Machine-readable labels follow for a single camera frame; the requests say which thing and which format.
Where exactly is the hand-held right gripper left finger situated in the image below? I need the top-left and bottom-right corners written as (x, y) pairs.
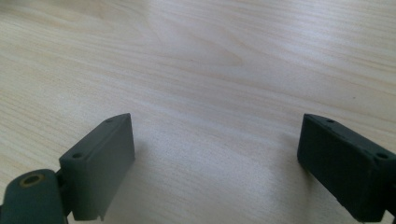
top-left (58, 112), bottom-right (136, 222)

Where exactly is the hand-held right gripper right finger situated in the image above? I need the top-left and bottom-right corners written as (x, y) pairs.
top-left (296, 113), bottom-right (396, 223)

